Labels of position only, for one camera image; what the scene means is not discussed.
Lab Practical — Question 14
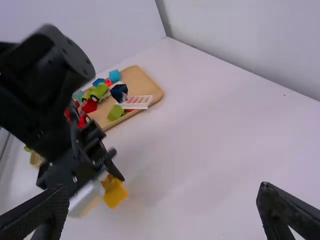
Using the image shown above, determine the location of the yellow toy car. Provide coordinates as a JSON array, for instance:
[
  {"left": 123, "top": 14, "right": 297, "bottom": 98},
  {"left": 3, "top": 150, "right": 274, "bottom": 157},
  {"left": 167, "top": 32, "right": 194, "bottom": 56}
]
[{"left": 79, "top": 173, "right": 129, "bottom": 218}]

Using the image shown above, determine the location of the tan tray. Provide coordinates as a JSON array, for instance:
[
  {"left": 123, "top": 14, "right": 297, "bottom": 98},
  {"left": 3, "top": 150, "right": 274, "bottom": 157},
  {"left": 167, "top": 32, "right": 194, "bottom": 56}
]
[{"left": 29, "top": 65, "right": 165, "bottom": 168}]

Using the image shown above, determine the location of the white ladder toy brick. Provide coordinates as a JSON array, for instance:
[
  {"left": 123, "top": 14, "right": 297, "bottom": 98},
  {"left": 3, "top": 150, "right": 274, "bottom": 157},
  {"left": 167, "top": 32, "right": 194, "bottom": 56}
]
[{"left": 114, "top": 94, "right": 154, "bottom": 111}]

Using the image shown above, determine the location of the green toy car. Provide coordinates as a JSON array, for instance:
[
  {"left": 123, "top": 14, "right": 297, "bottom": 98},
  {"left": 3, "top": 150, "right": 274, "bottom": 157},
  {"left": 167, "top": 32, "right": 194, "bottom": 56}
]
[{"left": 81, "top": 82, "right": 110, "bottom": 103}]

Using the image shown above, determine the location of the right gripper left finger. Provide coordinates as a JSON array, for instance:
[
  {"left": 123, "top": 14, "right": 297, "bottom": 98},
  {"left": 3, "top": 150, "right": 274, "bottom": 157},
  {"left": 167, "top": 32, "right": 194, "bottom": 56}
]
[{"left": 0, "top": 185, "right": 70, "bottom": 240}]

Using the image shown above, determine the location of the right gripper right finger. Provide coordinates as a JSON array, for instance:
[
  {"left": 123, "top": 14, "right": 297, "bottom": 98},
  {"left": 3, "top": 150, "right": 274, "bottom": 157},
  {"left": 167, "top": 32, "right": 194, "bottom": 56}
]
[{"left": 256, "top": 181, "right": 320, "bottom": 240}]

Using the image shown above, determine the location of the red toy car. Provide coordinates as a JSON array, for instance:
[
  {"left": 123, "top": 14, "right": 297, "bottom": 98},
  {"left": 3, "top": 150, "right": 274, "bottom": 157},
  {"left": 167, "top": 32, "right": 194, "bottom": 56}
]
[{"left": 64, "top": 107, "right": 92, "bottom": 130}]

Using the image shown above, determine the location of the dark blue toy brick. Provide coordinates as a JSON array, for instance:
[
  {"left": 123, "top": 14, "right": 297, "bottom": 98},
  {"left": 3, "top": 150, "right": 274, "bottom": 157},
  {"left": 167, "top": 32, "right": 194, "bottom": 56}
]
[{"left": 109, "top": 83, "right": 130, "bottom": 103}]

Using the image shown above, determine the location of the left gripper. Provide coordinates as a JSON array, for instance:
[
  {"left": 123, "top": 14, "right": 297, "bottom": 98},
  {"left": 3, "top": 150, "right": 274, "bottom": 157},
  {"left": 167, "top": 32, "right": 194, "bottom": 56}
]
[{"left": 36, "top": 119, "right": 126, "bottom": 193}]

